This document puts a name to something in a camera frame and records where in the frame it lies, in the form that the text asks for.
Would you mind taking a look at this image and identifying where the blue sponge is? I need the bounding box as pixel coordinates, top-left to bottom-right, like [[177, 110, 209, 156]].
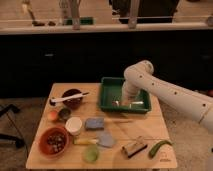
[[85, 117, 104, 130]]

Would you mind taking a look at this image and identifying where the green cucumber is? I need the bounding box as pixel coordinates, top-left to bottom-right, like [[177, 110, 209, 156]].
[[148, 140, 172, 158]]

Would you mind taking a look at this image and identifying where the orange bowl with nuts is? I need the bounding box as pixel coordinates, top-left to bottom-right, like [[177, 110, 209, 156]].
[[38, 126, 70, 158]]

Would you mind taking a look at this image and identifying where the silver metal fork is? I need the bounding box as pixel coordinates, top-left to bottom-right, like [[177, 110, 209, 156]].
[[112, 100, 144, 108]]

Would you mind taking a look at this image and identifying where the brown wooden block brush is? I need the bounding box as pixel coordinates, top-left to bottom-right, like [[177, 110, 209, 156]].
[[122, 136, 148, 158]]

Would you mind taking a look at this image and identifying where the orange peach fruit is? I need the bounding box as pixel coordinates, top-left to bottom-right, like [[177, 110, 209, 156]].
[[47, 110, 59, 122]]

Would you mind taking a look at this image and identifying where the dark red bowl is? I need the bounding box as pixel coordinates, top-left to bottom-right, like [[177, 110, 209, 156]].
[[61, 88, 84, 110]]

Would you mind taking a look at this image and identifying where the yellow handled brush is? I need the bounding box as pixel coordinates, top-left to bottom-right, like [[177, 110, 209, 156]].
[[73, 138, 98, 145]]

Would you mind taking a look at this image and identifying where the white handled spatula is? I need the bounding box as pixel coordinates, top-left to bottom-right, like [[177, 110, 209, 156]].
[[49, 92, 89, 106]]

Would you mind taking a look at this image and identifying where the light green cup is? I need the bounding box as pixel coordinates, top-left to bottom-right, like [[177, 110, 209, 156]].
[[83, 145, 99, 163]]

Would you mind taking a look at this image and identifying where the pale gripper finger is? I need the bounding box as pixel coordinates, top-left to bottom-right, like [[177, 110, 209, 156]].
[[121, 98, 132, 106]]

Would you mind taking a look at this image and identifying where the green plastic tray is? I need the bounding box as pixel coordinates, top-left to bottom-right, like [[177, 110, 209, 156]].
[[98, 77, 151, 114]]

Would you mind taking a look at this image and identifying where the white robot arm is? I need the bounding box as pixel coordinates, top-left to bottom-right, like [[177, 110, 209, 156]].
[[122, 60, 213, 133]]

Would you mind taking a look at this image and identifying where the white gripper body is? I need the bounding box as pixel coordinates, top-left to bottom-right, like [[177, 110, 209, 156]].
[[122, 81, 140, 100]]

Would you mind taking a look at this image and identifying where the small dark green cup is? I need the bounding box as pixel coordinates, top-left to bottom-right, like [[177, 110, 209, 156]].
[[58, 108, 71, 121]]

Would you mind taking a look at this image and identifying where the black chair base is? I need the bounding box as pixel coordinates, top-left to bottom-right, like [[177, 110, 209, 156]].
[[0, 103, 26, 150]]

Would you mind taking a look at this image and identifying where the wooden folding table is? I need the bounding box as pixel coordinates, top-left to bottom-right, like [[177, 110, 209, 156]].
[[26, 83, 177, 170]]

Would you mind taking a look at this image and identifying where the grey blue cloth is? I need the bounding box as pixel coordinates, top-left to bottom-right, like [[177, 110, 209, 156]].
[[97, 132, 115, 148]]

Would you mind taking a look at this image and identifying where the white round cup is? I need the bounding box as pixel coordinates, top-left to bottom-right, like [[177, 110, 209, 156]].
[[65, 117, 82, 135]]

